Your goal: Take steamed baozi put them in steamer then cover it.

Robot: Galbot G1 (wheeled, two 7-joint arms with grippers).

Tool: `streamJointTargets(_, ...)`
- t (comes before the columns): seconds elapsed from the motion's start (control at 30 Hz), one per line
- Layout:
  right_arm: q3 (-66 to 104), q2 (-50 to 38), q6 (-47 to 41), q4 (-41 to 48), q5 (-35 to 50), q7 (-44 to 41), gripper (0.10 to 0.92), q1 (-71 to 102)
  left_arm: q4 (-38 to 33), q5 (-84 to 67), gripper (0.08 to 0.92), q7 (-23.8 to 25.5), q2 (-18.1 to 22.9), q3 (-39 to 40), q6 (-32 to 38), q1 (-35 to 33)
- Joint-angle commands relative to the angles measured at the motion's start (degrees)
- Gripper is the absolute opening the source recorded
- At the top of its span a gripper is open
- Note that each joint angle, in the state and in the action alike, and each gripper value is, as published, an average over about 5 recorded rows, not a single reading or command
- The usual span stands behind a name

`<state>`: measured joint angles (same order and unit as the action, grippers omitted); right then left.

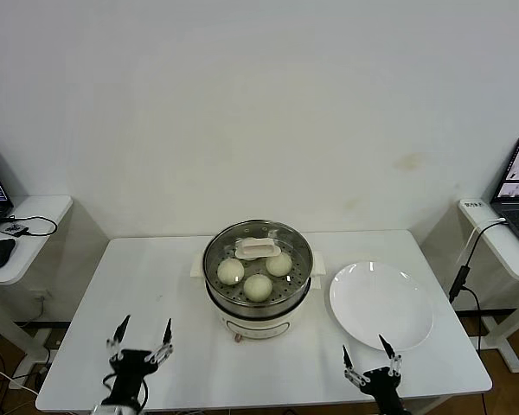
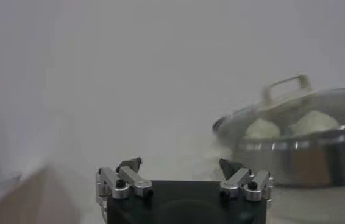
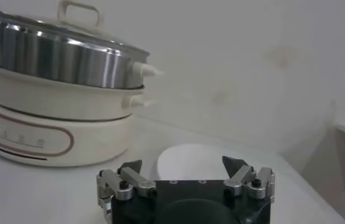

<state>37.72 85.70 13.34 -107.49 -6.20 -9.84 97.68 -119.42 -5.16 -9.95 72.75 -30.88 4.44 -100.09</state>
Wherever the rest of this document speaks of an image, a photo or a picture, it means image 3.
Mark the cream electric cooking pot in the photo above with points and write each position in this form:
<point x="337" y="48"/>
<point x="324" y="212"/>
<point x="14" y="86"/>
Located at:
<point x="93" y="134"/>

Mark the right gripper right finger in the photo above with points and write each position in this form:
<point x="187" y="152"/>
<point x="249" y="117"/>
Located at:
<point x="241" y="179"/>

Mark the white round plate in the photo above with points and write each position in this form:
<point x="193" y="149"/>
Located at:
<point x="190" y="161"/>

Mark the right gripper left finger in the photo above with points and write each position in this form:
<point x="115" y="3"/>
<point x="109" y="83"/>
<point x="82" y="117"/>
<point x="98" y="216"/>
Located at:
<point x="136" y="182"/>

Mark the stainless steel steamer basket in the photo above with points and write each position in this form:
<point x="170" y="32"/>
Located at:
<point x="53" y="58"/>

